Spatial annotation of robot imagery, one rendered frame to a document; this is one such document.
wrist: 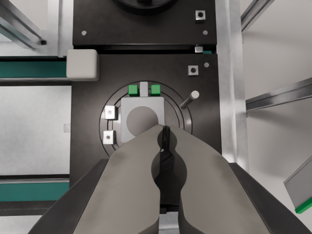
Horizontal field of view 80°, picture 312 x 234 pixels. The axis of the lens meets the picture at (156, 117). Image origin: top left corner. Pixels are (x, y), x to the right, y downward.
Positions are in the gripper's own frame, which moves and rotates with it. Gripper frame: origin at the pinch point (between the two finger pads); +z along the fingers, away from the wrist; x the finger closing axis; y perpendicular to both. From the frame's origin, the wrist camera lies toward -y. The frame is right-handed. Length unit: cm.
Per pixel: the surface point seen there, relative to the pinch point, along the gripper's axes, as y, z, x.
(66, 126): 9.2, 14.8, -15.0
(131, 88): 1.3, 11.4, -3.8
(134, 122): 2.1, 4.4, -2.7
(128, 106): 1.3, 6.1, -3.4
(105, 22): -5.5, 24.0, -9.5
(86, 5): -8.0, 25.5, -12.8
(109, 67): 0.9, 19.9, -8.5
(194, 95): 0.7, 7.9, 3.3
